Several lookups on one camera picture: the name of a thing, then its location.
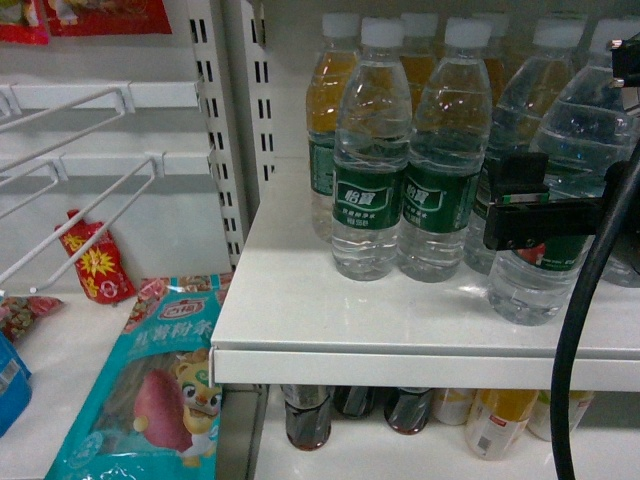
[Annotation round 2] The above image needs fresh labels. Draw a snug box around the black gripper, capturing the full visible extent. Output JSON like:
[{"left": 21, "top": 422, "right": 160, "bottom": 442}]
[{"left": 482, "top": 152, "right": 625, "bottom": 251}]

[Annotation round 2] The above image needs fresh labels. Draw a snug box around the clear water bottle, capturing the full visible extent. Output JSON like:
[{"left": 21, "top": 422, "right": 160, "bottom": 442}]
[{"left": 488, "top": 18, "right": 639, "bottom": 326}]

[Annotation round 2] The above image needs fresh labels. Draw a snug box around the water bottle front left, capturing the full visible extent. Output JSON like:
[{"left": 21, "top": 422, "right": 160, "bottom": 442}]
[{"left": 332, "top": 17, "right": 412, "bottom": 281}]

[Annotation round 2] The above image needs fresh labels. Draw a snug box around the water bottle back left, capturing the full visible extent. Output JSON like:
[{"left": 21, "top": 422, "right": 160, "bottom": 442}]
[{"left": 306, "top": 12, "right": 360, "bottom": 242}]

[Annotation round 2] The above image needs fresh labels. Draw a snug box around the white metal shelf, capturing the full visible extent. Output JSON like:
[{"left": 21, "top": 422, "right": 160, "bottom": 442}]
[{"left": 210, "top": 164, "right": 640, "bottom": 392}]

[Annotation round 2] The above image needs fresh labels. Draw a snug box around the white slotted shelf upright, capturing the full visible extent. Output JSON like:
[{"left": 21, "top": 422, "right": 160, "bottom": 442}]
[{"left": 187, "top": 1, "right": 273, "bottom": 267}]

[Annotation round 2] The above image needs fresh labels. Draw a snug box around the yellow juice bottle below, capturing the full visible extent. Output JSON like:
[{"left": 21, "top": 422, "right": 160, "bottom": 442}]
[{"left": 464, "top": 389, "right": 538, "bottom": 461}]

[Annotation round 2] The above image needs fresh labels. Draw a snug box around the dark soda bottle below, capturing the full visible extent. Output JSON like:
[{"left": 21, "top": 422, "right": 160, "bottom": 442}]
[{"left": 281, "top": 384, "right": 331, "bottom": 451}]

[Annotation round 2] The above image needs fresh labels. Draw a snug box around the teal sweet potato noodle bag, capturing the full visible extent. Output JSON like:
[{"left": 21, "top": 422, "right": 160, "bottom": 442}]
[{"left": 46, "top": 273, "right": 233, "bottom": 479}]

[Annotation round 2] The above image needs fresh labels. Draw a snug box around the red snack packet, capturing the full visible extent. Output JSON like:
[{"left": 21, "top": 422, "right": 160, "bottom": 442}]
[{"left": 60, "top": 218, "right": 136, "bottom": 305}]

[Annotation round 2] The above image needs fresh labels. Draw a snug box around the red hanging snack bag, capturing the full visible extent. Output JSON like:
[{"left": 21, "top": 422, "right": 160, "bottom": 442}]
[{"left": 44, "top": 0, "right": 172, "bottom": 37}]

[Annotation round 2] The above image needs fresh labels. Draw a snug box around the blue snack bag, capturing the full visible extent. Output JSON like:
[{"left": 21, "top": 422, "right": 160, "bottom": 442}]
[{"left": 0, "top": 334, "right": 32, "bottom": 435}]

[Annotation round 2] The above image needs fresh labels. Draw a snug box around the black cable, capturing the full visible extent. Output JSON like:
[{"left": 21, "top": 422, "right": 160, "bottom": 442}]
[{"left": 552, "top": 144, "right": 640, "bottom": 480}]

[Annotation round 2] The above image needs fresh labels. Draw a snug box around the white wire display hook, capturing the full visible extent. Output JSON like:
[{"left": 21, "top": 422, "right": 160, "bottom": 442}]
[
  {"left": 1, "top": 87, "right": 135, "bottom": 173},
  {"left": 0, "top": 155, "right": 165, "bottom": 295}
]

